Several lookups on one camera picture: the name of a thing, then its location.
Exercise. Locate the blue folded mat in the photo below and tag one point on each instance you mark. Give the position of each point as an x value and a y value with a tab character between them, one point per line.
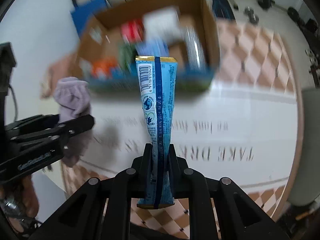
82	12

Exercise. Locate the cardboard box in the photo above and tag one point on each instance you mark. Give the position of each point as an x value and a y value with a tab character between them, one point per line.
102	37

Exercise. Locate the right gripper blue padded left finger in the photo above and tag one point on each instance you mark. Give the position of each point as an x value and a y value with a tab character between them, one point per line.
146	169

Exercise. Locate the orange snack packet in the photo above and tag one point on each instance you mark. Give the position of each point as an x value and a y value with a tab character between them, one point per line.
103	68

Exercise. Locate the long blue wrapper packet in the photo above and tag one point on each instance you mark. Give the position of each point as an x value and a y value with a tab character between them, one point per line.
157	80

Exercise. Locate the left operator hand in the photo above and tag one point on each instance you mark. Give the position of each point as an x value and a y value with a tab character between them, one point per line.
20	204

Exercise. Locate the green snack packet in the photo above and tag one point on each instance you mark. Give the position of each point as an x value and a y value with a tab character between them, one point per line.
126	56

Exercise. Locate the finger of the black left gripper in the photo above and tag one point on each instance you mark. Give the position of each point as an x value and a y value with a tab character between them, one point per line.
32	131

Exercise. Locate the light blue tissue pack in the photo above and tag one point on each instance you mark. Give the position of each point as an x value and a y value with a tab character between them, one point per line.
156	47

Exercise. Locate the red snack packet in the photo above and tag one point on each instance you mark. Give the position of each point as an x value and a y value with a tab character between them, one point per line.
132	31

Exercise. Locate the lilac soft cloth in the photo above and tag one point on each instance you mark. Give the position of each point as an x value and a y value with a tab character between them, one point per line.
74	99

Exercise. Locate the chrome dumbbell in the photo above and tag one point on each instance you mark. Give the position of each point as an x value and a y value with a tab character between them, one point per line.
248	11
253	19

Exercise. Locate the barbell on floor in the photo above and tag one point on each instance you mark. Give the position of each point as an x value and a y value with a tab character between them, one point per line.
291	11

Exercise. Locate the grey round chair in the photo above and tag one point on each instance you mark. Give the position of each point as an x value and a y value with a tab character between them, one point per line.
306	186

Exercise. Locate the silver yellow scrub sponge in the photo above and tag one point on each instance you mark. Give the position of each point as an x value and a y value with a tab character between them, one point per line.
194	49

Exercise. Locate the white soft bag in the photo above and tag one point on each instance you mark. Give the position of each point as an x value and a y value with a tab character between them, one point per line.
162	24

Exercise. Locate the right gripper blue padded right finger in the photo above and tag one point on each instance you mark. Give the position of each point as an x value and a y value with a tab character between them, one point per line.
173	170

